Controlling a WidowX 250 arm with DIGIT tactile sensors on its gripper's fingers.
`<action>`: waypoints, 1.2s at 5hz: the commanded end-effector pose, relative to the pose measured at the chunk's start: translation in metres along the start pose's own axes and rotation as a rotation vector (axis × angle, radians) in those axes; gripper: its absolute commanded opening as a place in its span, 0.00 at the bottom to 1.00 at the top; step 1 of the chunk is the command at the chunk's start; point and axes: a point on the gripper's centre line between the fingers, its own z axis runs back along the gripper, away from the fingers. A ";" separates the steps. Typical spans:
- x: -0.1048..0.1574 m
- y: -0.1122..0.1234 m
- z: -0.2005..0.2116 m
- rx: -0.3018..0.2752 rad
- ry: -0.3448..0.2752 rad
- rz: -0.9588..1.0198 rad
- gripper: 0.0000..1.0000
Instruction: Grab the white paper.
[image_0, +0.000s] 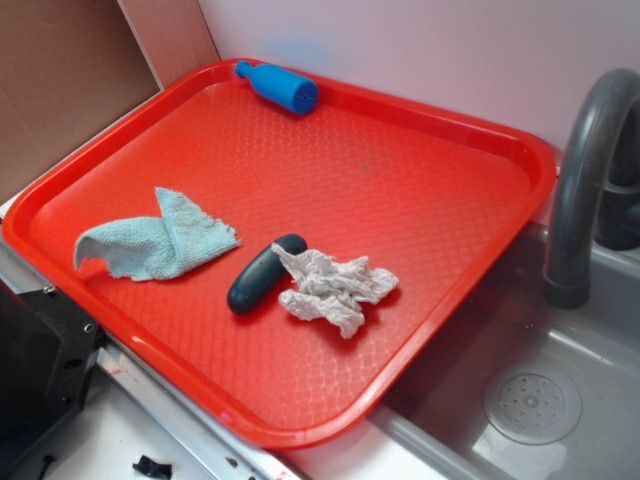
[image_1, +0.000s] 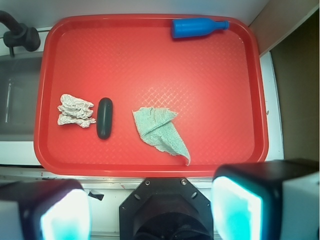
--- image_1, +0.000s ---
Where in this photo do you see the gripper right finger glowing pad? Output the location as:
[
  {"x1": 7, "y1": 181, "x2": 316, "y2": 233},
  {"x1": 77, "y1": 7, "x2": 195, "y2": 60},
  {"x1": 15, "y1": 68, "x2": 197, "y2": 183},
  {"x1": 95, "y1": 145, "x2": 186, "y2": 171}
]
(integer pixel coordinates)
[{"x1": 211, "y1": 159, "x2": 320, "y2": 240}]

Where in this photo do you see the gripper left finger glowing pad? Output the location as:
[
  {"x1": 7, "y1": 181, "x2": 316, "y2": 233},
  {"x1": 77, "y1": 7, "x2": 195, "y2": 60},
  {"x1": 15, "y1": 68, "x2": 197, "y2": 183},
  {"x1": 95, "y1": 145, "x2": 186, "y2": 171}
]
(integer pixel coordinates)
[{"x1": 0, "y1": 179, "x2": 92, "y2": 240}]

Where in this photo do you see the crumpled white paper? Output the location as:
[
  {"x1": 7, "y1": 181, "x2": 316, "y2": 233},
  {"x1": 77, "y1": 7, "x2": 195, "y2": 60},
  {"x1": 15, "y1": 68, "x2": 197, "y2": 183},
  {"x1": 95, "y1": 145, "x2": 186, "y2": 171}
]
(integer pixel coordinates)
[{"x1": 57, "y1": 94, "x2": 97, "y2": 129}]

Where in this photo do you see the black tape piece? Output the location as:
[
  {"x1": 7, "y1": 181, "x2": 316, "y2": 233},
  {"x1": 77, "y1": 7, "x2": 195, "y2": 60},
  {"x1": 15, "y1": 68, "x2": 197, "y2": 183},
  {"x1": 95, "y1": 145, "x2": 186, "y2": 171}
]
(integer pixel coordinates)
[{"x1": 88, "y1": 189, "x2": 105, "y2": 201}]

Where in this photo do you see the black oval capsule object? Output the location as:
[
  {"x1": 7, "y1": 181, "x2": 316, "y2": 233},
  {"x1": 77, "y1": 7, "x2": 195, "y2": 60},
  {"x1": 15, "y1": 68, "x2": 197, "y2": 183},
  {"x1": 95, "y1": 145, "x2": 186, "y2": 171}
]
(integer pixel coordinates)
[{"x1": 96, "y1": 97, "x2": 113, "y2": 140}]

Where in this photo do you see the green knitted cloth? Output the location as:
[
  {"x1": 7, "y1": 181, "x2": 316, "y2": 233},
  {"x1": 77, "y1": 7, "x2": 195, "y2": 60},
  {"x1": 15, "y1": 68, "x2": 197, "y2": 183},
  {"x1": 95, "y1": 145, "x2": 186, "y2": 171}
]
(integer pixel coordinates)
[{"x1": 132, "y1": 107, "x2": 191, "y2": 166}]

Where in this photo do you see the metal sink basin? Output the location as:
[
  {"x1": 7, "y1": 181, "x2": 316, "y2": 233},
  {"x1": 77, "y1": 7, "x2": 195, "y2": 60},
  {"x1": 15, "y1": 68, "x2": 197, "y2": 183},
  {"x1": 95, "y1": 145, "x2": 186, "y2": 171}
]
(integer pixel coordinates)
[{"x1": 0, "y1": 53, "x2": 42, "y2": 141}]

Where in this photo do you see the red plastic tray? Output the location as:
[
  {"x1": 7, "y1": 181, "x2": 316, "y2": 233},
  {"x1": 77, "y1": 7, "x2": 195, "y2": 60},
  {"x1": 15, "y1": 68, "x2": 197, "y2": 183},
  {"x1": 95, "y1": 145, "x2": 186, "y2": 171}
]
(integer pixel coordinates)
[{"x1": 33, "y1": 14, "x2": 269, "y2": 178}]

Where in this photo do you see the black faucet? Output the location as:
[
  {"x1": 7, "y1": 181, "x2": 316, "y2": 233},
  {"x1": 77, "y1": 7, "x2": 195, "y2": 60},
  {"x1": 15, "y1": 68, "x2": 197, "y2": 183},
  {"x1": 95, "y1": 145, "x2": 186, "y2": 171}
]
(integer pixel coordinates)
[{"x1": 0, "y1": 10, "x2": 41, "y2": 58}]

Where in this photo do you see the blue plastic bottle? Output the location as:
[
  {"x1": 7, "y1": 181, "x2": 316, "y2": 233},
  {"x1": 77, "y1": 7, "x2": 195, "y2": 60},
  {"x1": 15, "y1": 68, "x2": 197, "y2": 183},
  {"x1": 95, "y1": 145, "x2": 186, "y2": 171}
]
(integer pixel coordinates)
[{"x1": 171, "y1": 17, "x2": 230, "y2": 39}]

